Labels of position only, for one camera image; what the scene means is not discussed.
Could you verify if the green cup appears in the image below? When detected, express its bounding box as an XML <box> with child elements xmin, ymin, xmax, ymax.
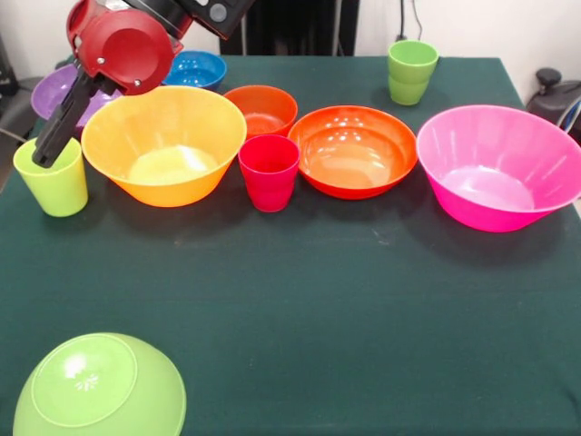
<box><xmin>387</xmin><ymin>39</ymin><xmax>440</xmax><ymax>107</ymax></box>

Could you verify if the blue bowl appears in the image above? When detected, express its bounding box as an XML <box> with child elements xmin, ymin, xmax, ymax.
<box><xmin>162</xmin><ymin>50</ymin><xmax>228</xmax><ymax>92</ymax></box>

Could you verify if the green bowl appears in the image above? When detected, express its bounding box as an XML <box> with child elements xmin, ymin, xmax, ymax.
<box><xmin>12</xmin><ymin>332</ymin><xmax>188</xmax><ymax>436</ymax></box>

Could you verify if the small orange-red bowl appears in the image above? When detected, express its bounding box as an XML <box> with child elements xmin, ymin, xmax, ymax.
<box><xmin>222</xmin><ymin>84</ymin><xmax>300</xmax><ymax>140</ymax></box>

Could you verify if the wide orange-red bowl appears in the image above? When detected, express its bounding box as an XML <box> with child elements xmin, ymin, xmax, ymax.
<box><xmin>287</xmin><ymin>105</ymin><xmax>419</xmax><ymax>201</ymax></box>

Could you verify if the black wall cable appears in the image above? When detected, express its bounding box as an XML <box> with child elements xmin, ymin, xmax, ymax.
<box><xmin>397</xmin><ymin>0</ymin><xmax>424</xmax><ymax>43</ymax></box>

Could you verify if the magenta red cup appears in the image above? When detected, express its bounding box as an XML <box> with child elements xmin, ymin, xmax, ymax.
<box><xmin>237</xmin><ymin>134</ymin><xmax>301</xmax><ymax>213</ymax></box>

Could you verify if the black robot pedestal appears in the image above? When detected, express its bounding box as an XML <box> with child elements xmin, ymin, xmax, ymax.
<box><xmin>219</xmin><ymin>0</ymin><xmax>359</xmax><ymax>56</ymax></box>

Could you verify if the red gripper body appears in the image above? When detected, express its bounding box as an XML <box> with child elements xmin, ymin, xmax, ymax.
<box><xmin>66</xmin><ymin>0</ymin><xmax>185</xmax><ymax>97</ymax></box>

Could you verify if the lime yellow cup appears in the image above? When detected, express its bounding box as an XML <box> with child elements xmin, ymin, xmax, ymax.
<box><xmin>13</xmin><ymin>134</ymin><xmax>89</xmax><ymax>218</ymax></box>

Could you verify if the dark green tablecloth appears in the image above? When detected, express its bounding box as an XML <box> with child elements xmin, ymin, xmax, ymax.
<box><xmin>0</xmin><ymin>53</ymin><xmax>581</xmax><ymax>436</ymax></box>

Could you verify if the purple bowl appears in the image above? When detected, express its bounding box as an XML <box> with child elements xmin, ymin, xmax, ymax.
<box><xmin>30</xmin><ymin>63</ymin><xmax>124</xmax><ymax>134</ymax></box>

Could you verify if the large yellow-orange bowl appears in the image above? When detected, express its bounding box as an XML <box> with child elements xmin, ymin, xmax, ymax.
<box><xmin>81</xmin><ymin>84</ymin><xmax>248</xmax><ymax>209</ymax></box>

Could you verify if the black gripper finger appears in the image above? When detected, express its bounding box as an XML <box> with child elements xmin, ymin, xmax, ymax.
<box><xmin>43</xmin><ymin>76</ymin><xmax>123</xmax><ymax>168</ymax></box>
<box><xmin>31</xmin><ymin>67</ymin><xmax>95</xmax><ymax>165</ymax></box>

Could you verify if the pink bowl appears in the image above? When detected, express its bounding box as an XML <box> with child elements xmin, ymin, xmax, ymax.
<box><xmin>416</xmin><ymin>104</ymin><xmax>581</xmax><ymax>233</ymax></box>

